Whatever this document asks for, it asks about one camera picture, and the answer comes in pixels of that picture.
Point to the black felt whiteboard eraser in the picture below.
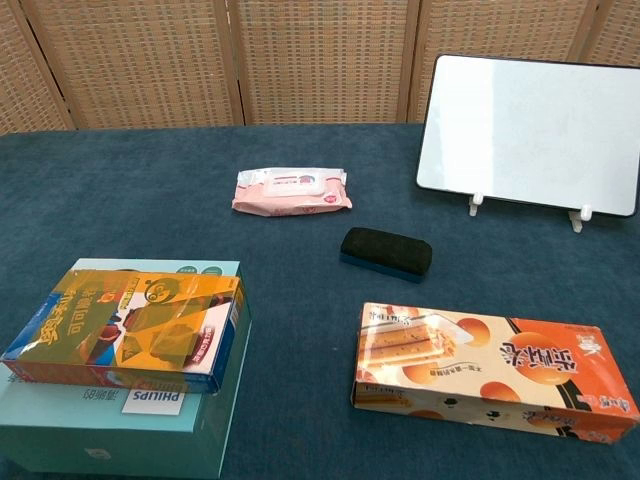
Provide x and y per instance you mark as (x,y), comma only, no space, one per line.
(385,250)

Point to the white board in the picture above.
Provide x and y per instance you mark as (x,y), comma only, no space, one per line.
(525,130)

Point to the teal felt table cloth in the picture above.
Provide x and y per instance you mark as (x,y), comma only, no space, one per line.
(300,250)

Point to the pink wet wipes pack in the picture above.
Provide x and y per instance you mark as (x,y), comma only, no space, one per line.
(290,200)

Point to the white plastic easel stand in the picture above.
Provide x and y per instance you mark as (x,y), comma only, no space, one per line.
(476,202)

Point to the woven rattan folding screen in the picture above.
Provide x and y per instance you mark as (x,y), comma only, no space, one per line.
(320,60)

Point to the blue taped cookie box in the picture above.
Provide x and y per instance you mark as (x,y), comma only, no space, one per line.
(125,325)

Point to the orange biscuit box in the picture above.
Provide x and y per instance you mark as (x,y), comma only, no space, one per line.
(500,360)

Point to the teal Philips box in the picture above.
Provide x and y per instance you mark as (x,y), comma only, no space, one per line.
(100,440)

